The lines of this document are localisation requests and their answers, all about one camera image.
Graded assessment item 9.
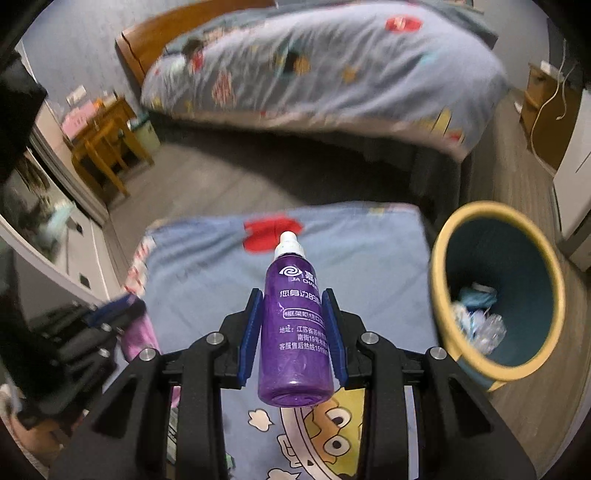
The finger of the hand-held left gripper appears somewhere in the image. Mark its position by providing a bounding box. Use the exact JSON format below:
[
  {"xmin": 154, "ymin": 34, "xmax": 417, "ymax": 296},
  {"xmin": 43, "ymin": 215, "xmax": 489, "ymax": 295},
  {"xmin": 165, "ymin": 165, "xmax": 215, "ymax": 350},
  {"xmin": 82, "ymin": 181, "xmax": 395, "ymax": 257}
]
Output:
[{"xmin": 90, "ymin": 295, "xmax": 147, "ymax": 325}]

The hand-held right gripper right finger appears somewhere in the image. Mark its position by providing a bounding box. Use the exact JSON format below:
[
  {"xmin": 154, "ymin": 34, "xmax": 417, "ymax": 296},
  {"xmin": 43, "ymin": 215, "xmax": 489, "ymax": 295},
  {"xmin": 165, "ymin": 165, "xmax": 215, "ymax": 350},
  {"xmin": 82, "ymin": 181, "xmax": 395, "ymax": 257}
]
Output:
[{"xmin": 322, "ymin": 288, "xmax": 539, "ymax": 480}]

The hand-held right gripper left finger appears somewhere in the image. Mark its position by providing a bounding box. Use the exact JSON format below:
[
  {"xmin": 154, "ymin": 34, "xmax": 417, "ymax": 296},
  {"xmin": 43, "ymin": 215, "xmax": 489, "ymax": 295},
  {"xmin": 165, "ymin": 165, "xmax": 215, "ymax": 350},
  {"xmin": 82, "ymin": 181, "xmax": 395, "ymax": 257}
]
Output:
[{"xmin": 48, "ymin": 288, "xmax": 264, "ymax": 480}]

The purple plastic bottle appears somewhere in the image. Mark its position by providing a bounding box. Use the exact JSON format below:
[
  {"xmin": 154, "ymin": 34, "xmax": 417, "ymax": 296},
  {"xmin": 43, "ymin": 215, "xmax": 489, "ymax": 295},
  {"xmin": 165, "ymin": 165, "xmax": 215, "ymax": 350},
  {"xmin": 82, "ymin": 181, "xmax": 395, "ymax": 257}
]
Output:
[{"xmin": 257, "ymin": 231, "xmax": 335, "ymax": 408}]

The white plastic bag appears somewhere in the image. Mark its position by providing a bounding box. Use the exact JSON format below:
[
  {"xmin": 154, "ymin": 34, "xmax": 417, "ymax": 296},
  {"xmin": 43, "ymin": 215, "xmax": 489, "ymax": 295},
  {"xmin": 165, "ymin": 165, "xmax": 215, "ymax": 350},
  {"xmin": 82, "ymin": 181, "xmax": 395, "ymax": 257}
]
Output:
[{"xmin": 450, "ymin": 302, "xmax": 507, "ymax": 356}]

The teal bin with yellow rim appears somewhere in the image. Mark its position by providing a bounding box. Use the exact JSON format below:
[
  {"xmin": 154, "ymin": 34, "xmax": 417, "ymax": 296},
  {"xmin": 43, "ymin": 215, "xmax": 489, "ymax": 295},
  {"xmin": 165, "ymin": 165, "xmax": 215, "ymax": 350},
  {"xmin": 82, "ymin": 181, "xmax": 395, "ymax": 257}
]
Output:
[{"xmin": 428, "ymin": 200, "xmax": 566, "ymax": 393}]

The pink packet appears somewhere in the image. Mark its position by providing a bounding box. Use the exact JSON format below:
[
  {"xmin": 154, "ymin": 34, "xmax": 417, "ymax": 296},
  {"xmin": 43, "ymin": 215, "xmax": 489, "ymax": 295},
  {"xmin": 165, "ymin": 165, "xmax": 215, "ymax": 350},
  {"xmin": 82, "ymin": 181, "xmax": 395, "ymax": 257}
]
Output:
[{"xmin": 121, "ymin": 314, "xmax": 161, "ymax": 365}]

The blue cartoon printed blanket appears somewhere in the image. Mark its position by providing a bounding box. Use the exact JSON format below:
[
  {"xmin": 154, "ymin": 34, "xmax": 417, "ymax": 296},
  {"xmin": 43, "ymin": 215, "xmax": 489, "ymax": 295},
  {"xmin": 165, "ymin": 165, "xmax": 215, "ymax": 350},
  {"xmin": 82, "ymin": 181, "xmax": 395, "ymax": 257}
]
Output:
[{"xmin": 122, "ymin": 203, "xmax": 444, "ymax": 480}]

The white wardrobe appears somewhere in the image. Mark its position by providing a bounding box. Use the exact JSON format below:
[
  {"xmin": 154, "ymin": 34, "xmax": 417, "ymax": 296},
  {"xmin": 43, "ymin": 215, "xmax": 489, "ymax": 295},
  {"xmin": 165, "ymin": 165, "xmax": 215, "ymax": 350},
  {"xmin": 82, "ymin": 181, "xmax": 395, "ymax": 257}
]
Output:
[{"xmin": 0, "ymin": 104, "xmax": 112, "ymax": 319}]

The blue crumpled wrapper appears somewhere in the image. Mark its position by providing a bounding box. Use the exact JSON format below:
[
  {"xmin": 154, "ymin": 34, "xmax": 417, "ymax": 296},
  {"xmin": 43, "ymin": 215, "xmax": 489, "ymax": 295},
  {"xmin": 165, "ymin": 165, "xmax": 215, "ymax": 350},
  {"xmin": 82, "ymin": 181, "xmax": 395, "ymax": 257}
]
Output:
[{"xmin": 458, "ymin": 285, "xmax": 498, "ymax": 311}]

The wooden table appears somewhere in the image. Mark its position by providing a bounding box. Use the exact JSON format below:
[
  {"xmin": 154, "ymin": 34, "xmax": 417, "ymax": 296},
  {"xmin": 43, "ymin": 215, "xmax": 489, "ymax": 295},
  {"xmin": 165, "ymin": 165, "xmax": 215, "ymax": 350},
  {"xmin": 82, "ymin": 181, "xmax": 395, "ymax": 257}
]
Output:
[{"xmin": 69, "ymin": 97, "xmax": 155, "ymax": 197}]

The pale green bin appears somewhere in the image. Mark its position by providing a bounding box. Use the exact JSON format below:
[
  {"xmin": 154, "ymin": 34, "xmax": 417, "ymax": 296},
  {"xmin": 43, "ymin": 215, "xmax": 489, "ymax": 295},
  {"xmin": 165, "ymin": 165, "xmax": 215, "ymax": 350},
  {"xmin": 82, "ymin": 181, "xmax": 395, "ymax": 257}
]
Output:
[{"xmin": 129, "ymin": 117, "xmax": 161, "ymax": 151}]

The pink box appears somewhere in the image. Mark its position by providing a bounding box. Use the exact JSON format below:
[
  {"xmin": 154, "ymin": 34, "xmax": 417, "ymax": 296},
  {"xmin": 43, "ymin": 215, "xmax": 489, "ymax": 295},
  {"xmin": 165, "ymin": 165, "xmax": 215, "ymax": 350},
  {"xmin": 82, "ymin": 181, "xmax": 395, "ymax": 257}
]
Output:
[{"xmin": 62, "ymin": 102, "xmax": 100, "ymax": 136}]

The dark cloth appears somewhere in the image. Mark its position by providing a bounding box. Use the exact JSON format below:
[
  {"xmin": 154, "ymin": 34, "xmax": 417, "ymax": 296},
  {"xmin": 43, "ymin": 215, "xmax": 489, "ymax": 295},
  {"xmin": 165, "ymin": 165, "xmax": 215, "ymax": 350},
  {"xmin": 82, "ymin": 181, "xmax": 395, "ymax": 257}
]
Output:
[{"xmin": 0, "ymin": 46, "xmax": 48, "ymax": 182}]

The wooden bed headboard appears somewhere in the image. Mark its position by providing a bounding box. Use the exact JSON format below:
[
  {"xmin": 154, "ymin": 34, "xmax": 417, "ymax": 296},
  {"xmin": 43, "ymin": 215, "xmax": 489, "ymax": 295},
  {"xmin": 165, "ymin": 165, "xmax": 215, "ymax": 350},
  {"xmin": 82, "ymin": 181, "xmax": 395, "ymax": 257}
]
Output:
[{"xmin": 115, "ymin": 4, "xmax": 278, "ymax": 86}]

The blue printed bed quilt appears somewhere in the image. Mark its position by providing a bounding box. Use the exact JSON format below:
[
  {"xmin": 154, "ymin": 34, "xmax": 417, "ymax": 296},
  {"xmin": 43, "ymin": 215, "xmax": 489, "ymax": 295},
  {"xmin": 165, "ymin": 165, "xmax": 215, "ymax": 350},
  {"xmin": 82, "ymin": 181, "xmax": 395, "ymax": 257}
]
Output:
[{"xmin": 141, "ymin": 0, "xmax": 509, "ymax": 162}]

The wooden nightstand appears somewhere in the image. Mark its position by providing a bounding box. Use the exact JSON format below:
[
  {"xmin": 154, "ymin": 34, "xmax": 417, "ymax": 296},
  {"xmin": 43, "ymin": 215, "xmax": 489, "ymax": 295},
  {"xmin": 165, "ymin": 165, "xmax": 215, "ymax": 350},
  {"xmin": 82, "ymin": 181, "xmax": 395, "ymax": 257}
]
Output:
[{"xmin": 519, "ymin": 62, "xmax": 583, "ymax": 174}]

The white cable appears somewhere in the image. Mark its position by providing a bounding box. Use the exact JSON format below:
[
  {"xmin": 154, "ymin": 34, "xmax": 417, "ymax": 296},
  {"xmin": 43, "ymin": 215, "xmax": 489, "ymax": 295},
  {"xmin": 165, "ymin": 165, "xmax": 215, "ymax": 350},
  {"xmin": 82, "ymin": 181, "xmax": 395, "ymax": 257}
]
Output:
[{"xmin": 529, "ymin": 41, "xmax": 578, "ymax": 158}]

